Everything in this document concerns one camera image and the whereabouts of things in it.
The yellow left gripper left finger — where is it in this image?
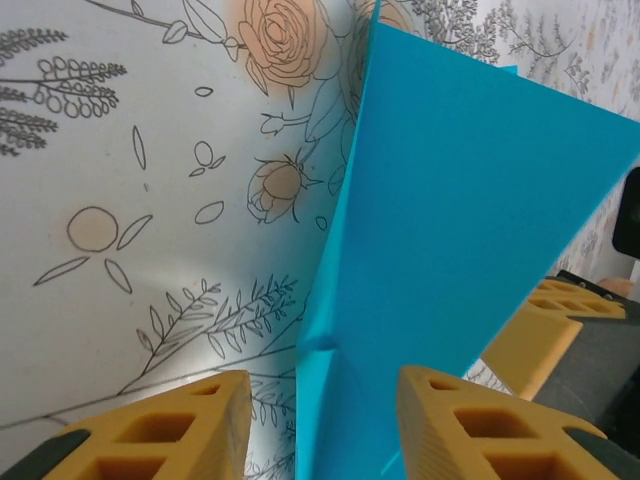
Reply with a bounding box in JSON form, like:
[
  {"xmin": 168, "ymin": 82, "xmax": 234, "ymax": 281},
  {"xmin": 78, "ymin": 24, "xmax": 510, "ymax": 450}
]
[{"xmin": 0, "ymin": 369, "xmax": 251, "ymax": 480}]

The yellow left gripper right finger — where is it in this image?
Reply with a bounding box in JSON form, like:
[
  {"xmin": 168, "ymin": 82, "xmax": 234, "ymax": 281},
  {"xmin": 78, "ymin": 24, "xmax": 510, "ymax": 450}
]
[{"xmin": 397, "ymin": 365, "xmax": 639, "ymax": 480}]

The turquoise cloth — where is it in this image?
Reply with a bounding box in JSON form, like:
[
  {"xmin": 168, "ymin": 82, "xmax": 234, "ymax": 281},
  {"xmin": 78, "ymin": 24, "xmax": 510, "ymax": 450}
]
[{"xmin": 294, "ymin": 0, "xmax": 640, "ymax": 480}]

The floral print tablecloth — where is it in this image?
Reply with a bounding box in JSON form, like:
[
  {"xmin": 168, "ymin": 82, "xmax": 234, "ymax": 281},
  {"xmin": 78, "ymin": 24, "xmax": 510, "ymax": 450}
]
[{"xmin": 0, "ymin": 0, "xmax": 640, "ymax": 480}]

